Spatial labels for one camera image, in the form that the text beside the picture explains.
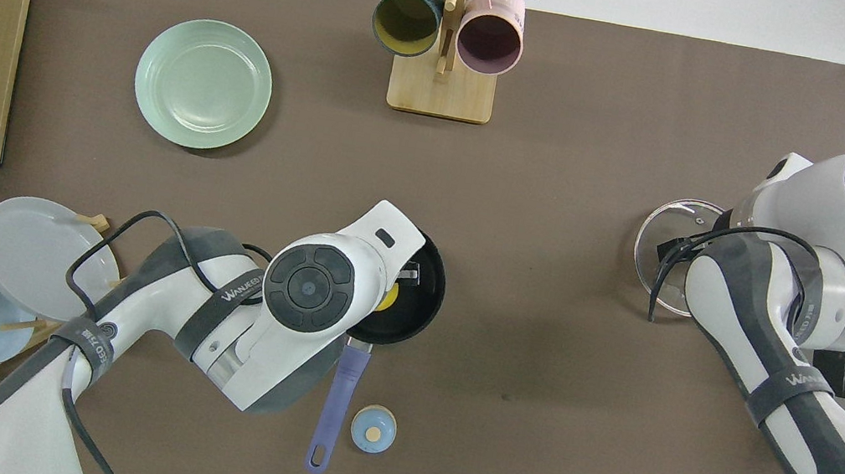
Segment glass lid with blue knob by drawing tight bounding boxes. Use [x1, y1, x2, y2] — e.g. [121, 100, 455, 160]
[623, 190, 734, 322]

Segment green plate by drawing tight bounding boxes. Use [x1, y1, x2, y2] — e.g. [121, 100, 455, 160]
[126, 9, 282, 160]

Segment grey plate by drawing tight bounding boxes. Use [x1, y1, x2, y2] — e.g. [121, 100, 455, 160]
[0, 191, 132, 331]

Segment small blue knob lid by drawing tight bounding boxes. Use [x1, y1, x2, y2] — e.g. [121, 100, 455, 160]
[347, 401, 401, 459]

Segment brown table mat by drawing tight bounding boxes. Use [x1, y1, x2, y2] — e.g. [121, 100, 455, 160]
[0, 0, 845, 474]

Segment wooden mug tree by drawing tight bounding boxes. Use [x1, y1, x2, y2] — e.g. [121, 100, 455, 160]
[356, 0, 537, 131]

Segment pink mug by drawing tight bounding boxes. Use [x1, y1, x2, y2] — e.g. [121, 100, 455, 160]
[451, 0, 530, 80]

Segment dark blue mug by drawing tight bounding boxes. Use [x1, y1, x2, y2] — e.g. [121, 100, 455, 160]
[367, 0, 446, 63]

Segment dark pot with purple handle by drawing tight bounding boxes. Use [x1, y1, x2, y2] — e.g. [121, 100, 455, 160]
[305, 218, 455, 474]

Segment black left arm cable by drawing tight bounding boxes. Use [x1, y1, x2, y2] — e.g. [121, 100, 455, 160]
[35, 198, 281, 474]

